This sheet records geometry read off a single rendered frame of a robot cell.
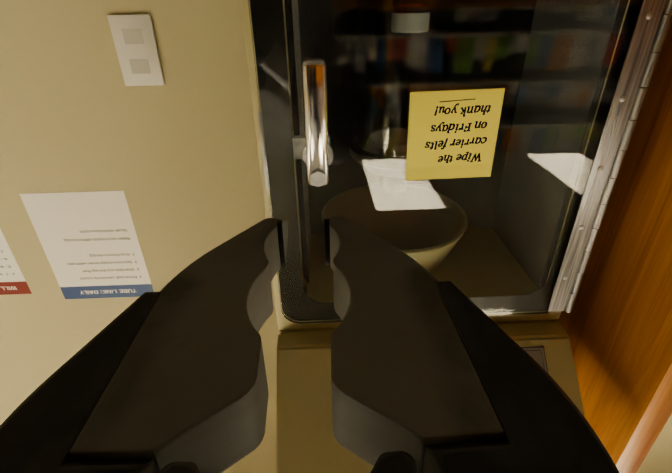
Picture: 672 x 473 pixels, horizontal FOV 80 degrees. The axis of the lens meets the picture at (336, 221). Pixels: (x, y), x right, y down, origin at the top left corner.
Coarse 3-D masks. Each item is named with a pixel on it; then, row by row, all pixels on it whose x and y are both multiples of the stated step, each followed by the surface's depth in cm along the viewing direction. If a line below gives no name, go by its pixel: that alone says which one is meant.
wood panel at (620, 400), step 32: (640, 128) 40; (640, 160) 40; (640, 192) 40; (608, 224) 45; (640, 224) 40; (608, 256) 45; (640, 256) 40; (608, 288) 45; (640, 288) 40; (576, 320) 51; (608, 320) 45; (640, 320) 41; (576, 352) 51; (608, 352) 45; (640, 352) 41; (608, 384) 46; (640, 384) 41; (608, 416) 46; (640, 416) 41; (608, 448) 46; (640, 448) 43
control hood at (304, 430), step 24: (288, 336) 45; (312, 336) 45; (528, 336) 44; (552, 336) 44; (288, 360) 43; (312, 360) 43; (552, 360) 43; (288, 384) 42; (312, 384) 42; (576, 384) 43; (288, 408) 42; (312, 408) 42; (288, 432) 41; (312, 432) 41; (288, 456) 40; (312, 456) 40; (336, 456) 40
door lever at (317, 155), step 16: (304, 64) 26; (320, 64) 26; (304, 80) 27; (320, 80) 27; (304, 96) 27; (320, 96) 27; (304, 112) 28; (320, 112) 28; (320, 128) 28; (320, 144) 29; (304, 160) 34; (320, 160) 29; (320, 176) 30
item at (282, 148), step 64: (256, 0) 29; (320, 0) 29; (384, 0) 29; (448, 0) 29; (512, 0) 29; (576, 0) 29; (640, 0) 30; (256, 64) 31; (384, 64) 31; (448, 64) 31; (512, 64) 31; (576, 64) 32; (384, 128) 33; (512, 128) 34; (576, 128) 34; (320, 192) 36; (384, 192) 36; (448, 192) 36; (512, 192) 37; (576, 192) 37; (320, 256) 39; (448, 256) 40; (512, 256) 40; (320, 320) 43
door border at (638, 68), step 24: (648, 0) 30; (648, 24) 30; (648, 48) 31; (624, 72) 32; (648, 72) 32; (624, 96) 33; (624, 120) 34; (600, 144) 35; (624, 144) 35; (600, 168) 36; (600, 192) 37; (576, 216) 38; (576, 240) 40; (576, 264) 41; (576, 288) 42
